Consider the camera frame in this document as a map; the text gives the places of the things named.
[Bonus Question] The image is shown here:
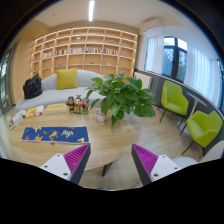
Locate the black bag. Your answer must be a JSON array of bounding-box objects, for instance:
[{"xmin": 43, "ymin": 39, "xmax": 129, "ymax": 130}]
[{"xmin": 23, "ymin": 74, "xmax": 42, "ymax": 99}]

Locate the wooden wall bookshelf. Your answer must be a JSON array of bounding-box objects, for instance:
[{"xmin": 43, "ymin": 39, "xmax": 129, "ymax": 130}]
[{"xmin": 30, "ymin": 27, "xmax": 138, "ymax": 79}]

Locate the yellow and white booklet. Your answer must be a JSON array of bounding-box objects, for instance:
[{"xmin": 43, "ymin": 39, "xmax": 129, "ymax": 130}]
[{"xmin": 26, "ymin": 105, "xmax": 44, "ymax": 118}]

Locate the white sheer curtain right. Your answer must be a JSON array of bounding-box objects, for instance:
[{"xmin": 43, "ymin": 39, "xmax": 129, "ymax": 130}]
[{"xmin": 184, "ymin": 45, "xmax": 221, "ymax": 106}]

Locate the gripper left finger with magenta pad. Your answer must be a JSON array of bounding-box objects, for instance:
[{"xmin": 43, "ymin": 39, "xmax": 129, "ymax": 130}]
[{"xmin": 41, "ymin": 144, "xmax": 91, "ymax": 184}]

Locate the dark framed window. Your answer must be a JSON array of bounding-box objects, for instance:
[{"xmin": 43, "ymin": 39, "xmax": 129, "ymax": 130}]
[{"xmin": 162, "ymin": 36, "xmax": 187, "ymax": 83}]

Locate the ceiling strip light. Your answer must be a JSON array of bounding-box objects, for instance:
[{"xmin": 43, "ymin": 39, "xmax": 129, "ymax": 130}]
[{"xmin": 88, "ymin": 0, "xmax": 95, "ymax": 22}]

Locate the cartoon figurine set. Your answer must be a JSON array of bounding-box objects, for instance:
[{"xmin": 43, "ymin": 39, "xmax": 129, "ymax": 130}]
[{"xmin": 66, "ymin": 95, "xmax": 89, "ymax": 114}]

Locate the blue patterned towel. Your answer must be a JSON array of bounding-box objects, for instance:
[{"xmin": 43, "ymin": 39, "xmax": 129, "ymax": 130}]
[{"xmin": 21, "ymin": 126, "xmax": 89, "ymax": 144}]

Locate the near lime green chair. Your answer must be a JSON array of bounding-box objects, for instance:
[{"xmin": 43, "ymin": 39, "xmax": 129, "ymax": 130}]
[{"xmin": 183, "ymin": 110, "xmax": 224, "ymax": 156}]

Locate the white and red booklet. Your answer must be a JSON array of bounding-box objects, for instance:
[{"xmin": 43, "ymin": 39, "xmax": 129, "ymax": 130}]
[{"xmin": 9, "ymin": 110, "xmax": 27, "ymax": 129}]

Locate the white air conditioner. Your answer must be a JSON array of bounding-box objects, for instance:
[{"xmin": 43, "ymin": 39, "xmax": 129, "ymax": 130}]
[{"xmin": 141, "ymin": 18, "xmax": 163, "ymax": 33}]

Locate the green leafy potted plant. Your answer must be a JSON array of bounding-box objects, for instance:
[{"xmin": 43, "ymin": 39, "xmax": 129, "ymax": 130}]
[{"xmin": 86, "ymin": 73, "xmax": 155, "ymax": 125}]

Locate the light grey sofa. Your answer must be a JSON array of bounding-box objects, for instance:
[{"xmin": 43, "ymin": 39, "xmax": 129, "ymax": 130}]
[{"xmin": 16, "ymin": 70, "xmax": 103, "ymax": 111}]

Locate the far lime green chair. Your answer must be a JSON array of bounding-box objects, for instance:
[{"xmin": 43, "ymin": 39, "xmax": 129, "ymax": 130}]
[{"xmin": 161, "ymin": 80, "xmax": 189, "ymax": 119}]

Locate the lime green chair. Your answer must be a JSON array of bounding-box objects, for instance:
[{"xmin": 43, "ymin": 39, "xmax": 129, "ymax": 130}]
[
  {"xmin": 161, "ymin": 80, "xmax": 189, "ymax": 119},
  {"xmin": 183, "ymin": 110, "xmax": 224, "ymax": 156}
]

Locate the round wooden table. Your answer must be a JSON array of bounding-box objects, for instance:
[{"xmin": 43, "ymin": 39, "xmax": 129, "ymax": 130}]
[{"xmin": 9, "ymin": 108, "xmax": 140, "ymax": 170}]

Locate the white sheer curtain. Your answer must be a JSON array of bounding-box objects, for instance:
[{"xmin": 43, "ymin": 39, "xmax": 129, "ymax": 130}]
[
  {"xmin": 184, "ymin": 45, "xmax": 221, "ymax": 106},
  {"xmin": 145, "ymin": 36, "xmax": 164, "ymax": 74}
]

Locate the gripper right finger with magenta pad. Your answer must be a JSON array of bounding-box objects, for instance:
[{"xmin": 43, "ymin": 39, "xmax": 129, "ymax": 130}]
[{"xmin": 131, "ymin": 144, "xmax": 180, "ymax": 185}]

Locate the white sheer curtain left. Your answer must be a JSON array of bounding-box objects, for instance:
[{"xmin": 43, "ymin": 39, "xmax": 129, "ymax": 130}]
[{"xmin": 145, "ymin": 36, "xmax": 164, "ymax": 74}]

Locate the small white cup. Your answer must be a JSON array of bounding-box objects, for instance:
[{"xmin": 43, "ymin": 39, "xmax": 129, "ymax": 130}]
[{"xmin": 96, "ymin": 109, "xmax": 106, "ymax": 122}]

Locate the yellow book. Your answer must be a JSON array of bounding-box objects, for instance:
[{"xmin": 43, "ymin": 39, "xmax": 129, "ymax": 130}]
[{"xmin": 45, "ymin": 103, "xmax": 67, "ymax": 114}]

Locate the yellow cushion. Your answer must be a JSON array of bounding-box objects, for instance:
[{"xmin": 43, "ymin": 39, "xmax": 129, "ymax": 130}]
[{"xmin": 56, "ymin": 68, "xmax": 78, "ymax": 90}]

